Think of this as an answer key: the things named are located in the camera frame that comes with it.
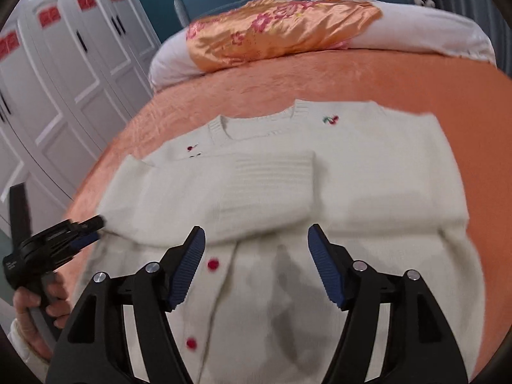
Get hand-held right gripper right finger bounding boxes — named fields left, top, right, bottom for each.
left=307, top=224, right=468, bottom=384

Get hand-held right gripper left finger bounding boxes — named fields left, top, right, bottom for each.
left=46, top=226, right=206, bottom=384

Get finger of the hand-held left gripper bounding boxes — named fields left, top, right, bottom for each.
left=71, top=215, right=106, bottom=232
left=74, top=230, right=100, bottom=251

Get white knit cardigan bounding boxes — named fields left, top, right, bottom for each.
left=86, top=100, right=486, bottom=384

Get person's left hand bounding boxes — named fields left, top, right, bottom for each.
left=13, top=273, right=71, bottom=360

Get white wardrobe doors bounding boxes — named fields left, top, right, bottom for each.
left=0, top=0, right=163, bottom=241

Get orange fleece blanket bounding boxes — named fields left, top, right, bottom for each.
left=64, top=46, right=512, bottom=384

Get orange floral satin pillow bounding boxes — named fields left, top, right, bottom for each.
left=186, top=0, right=382, bottom=73

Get white pink pillow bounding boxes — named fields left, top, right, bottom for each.
left=149, top=0, right=497, bottom=91

